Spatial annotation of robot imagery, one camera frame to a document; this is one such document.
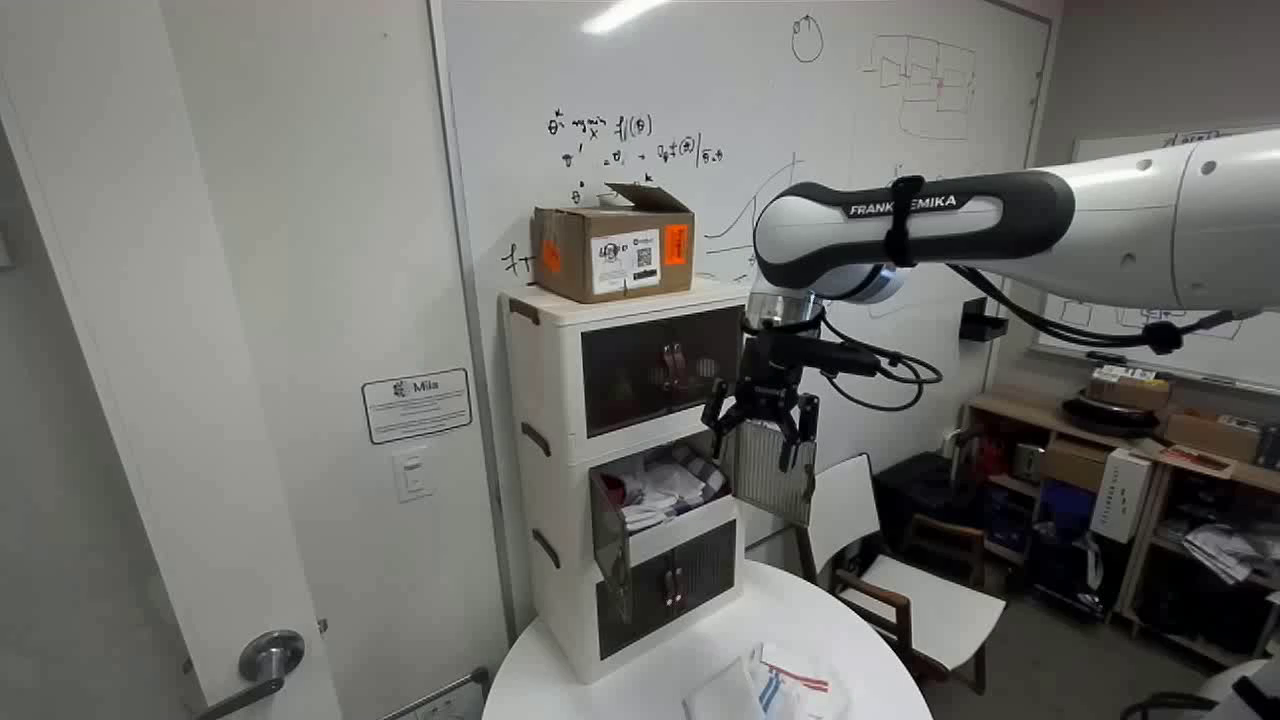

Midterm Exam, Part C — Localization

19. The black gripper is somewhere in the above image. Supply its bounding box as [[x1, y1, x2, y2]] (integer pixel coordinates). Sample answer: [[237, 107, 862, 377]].
[[701, 324, 824, 478]]

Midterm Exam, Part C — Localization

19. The white towel with blue stripes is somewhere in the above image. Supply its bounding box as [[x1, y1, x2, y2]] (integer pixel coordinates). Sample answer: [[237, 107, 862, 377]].
[[681, 642, 803, 720]]

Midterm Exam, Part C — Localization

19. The dark-fronted closed cabinet drawer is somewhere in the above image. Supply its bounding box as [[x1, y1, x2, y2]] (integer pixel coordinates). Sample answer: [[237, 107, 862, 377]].
[[574, 301, 747, 439], [593, 518, 744, 664]]

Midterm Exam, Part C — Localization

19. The open cabinet drawer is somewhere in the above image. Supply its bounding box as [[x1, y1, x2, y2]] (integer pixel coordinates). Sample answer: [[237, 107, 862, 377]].
[[584, 434, 744, 581]]

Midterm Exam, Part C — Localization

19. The white three-drawer cabinet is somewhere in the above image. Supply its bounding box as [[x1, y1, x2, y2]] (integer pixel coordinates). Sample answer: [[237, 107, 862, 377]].
[[497, 275, 751, 683]]

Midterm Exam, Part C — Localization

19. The white towel with red stripes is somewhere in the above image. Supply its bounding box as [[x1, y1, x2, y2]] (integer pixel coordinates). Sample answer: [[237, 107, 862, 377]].
[[771, 654, 853, 720]]

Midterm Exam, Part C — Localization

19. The crumpled cloth in drawer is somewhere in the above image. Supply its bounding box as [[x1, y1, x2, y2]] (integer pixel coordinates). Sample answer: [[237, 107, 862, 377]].
[[604, 450, 731, 537]]

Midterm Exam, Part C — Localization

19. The brown cardboard box with labels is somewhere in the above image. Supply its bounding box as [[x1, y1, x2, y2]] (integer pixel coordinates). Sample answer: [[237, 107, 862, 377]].
[[527, 180, 701, 308]]

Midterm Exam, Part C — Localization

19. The white chair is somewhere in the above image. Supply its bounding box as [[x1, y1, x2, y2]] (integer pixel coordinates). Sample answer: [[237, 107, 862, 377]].
[[800, 451, 1012, 695]]

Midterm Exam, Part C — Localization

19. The cardboard box inside shelf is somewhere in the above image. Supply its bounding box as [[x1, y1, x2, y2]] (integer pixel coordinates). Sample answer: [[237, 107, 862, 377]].
[[1040, 434, 1113, 497]]

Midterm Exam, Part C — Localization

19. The black round object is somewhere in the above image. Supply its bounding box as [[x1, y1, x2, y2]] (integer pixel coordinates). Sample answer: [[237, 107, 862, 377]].
[[1061, 393, 1160, 439]]

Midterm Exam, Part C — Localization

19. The white bag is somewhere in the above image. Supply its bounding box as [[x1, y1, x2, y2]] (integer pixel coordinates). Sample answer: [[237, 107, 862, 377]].
[[1088, 446, 1157, 550]]

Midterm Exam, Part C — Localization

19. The small cardboard box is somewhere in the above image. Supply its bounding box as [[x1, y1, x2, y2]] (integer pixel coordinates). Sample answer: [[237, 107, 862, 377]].
[[1082, 365, 1174, 415]]

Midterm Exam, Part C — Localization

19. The wooden storage shelf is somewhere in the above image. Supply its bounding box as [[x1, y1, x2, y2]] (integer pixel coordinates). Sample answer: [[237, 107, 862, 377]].
[[959, 388, 1280, 674]]

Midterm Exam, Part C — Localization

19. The flat cardboard box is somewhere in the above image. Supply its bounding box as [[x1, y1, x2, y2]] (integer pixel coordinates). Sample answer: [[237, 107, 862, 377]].
[[1165, 411, 1263, 467]]

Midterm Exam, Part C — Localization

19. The stack of papers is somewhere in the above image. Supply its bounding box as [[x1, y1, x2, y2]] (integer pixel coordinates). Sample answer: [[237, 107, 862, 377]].
[[1181, 518, 1280, 590]]

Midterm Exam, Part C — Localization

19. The white door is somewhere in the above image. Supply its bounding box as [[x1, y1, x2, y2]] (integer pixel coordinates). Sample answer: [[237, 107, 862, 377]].
[[0, 0, 347, 720]]

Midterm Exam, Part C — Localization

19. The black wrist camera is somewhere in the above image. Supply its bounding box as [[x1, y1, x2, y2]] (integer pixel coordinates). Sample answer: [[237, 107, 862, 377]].
[[796, 337, 886, 382]]

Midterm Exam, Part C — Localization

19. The black wall-mounted holder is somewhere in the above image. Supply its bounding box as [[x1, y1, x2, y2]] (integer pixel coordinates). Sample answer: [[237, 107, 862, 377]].
[[959, 297, 1012, 343]]

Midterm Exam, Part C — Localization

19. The black strap on arm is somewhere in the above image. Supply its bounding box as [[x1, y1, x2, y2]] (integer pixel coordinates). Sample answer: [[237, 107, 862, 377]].
[[885, 171, 928, 268]]

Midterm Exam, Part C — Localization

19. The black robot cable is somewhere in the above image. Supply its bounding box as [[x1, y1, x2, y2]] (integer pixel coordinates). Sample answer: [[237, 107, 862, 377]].
[[813, 262, 1253, 415]]

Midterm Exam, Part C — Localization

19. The white wall sign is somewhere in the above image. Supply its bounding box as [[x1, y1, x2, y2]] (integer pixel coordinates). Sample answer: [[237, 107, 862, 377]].
[[356, 365, 477, 450]]

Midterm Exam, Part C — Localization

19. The white light switch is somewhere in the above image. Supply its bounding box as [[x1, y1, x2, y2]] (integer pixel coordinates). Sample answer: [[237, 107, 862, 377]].
[[390, 451, 436, 507]]

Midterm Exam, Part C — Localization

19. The large wall whiteboard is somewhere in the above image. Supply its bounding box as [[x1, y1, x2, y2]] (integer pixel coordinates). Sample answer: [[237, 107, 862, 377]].
[[425, 0, 1061, 633]]

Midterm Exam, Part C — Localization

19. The silver door lever handle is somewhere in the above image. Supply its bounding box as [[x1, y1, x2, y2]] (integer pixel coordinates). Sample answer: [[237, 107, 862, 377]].
[[196, 627, 313, 720]]

